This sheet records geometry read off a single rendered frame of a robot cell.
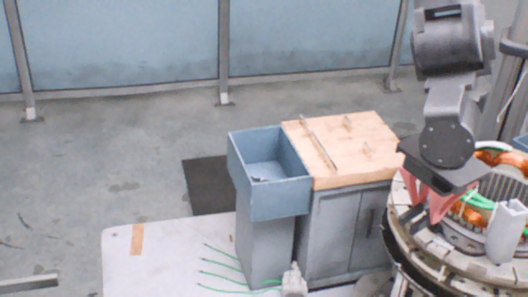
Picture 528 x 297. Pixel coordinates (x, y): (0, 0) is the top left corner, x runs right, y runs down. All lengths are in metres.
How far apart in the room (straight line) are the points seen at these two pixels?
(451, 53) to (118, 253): 0.85
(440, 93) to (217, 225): 0.79
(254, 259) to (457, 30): 0.64
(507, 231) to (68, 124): 2.64
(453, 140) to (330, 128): 0.54
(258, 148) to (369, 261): 0.31
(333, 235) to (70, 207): 1.71
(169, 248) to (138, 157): 1.65
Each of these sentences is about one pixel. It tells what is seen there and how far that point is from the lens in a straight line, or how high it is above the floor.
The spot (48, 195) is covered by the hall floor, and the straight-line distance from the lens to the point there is 2.76.
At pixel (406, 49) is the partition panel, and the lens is 3.58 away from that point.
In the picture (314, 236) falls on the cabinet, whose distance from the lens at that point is 1.12.
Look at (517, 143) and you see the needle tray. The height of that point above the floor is 1.06.
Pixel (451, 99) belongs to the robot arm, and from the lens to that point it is 0.65.
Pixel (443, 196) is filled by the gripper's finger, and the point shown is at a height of 1.23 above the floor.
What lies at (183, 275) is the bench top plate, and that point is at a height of 0.78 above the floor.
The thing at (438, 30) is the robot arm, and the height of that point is 1.43.
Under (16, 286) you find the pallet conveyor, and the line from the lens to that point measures 1.28.
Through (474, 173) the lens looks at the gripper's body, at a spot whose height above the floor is 1.26.
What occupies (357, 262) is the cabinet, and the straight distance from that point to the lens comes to 1.22.
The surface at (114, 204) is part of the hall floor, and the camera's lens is 2.66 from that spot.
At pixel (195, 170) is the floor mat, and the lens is 2.79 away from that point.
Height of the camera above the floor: 1.68
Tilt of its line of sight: 34 degrees down
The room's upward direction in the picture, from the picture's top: 3 degrees clockwise
